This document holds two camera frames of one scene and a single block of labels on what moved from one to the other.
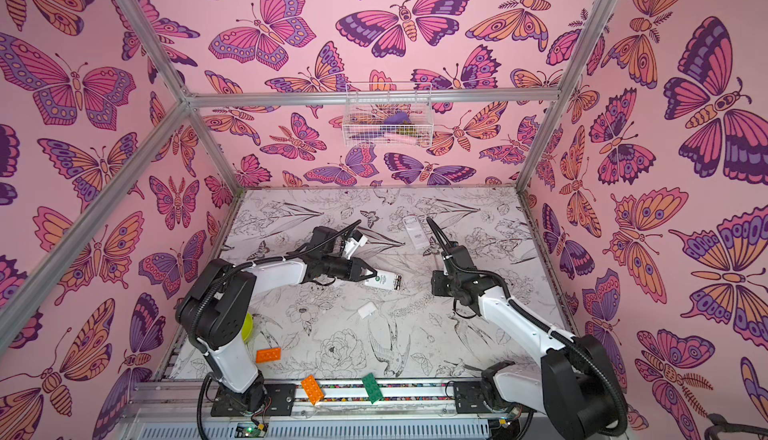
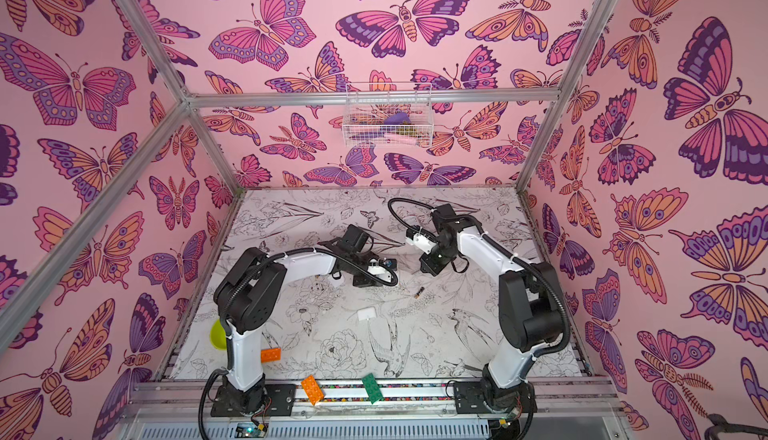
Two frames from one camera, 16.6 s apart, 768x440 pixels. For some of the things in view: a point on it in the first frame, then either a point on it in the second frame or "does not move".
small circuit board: (249, 430) does not move
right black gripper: (454, 258) → (432, 261)
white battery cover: (367, 310) does not move
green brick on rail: (372, 388) does not move
